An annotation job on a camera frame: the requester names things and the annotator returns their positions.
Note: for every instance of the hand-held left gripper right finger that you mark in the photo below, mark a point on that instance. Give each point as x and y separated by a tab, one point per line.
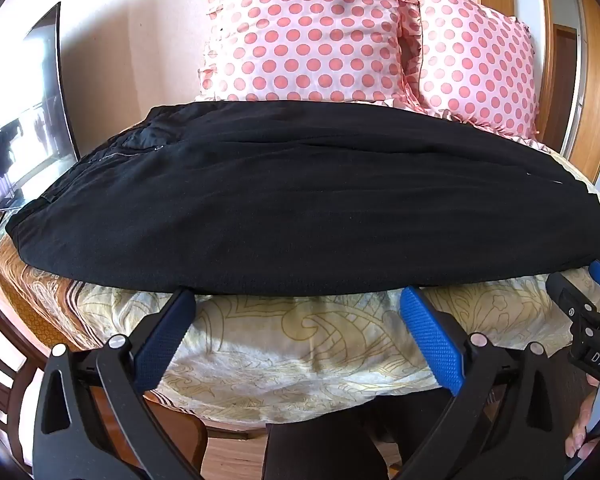
431	336

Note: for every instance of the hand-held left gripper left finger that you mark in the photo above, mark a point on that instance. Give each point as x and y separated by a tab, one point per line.
164	331

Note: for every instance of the black pants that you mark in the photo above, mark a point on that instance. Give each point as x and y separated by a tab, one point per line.
300	210

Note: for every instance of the person's right hand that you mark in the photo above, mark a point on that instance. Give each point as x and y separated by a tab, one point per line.
577	437

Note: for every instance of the cream floral bedspread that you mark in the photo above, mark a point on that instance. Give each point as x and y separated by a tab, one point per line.
300	347

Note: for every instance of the person's leg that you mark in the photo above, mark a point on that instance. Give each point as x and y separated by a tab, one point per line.
325	455

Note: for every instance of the wooden chair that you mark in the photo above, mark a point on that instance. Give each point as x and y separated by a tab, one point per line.
0	360

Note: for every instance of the pink polka dot pillow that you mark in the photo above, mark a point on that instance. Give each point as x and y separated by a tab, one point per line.
305	35
475	65

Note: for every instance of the flat screen television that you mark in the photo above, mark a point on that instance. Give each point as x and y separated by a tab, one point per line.
27	125

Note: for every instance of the wooden bed frame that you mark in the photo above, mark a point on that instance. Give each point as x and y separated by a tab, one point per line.
205	422

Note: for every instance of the wooden door frame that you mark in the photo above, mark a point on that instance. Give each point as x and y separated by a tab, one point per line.
597	85

